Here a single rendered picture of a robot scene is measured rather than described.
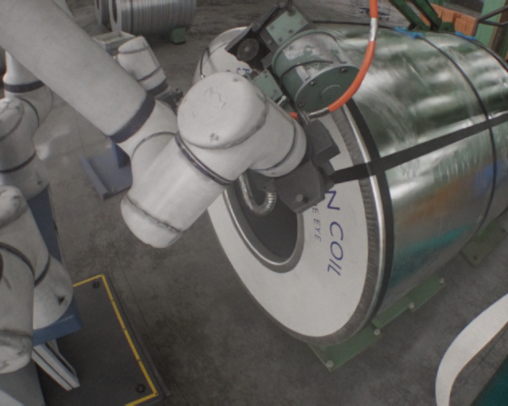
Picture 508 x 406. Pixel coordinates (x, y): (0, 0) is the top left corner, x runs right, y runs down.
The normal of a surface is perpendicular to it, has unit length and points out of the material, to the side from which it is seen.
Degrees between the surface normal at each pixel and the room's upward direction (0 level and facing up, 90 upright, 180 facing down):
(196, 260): 0
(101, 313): 0
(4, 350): 95
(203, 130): 49
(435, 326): 0
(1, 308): 86
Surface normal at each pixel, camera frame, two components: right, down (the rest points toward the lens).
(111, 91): 0.65, 0.30
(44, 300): 0.79, 0.09
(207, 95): -0.44, -0.18
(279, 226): 0.12, -0.67
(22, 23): 0.49, 0.51
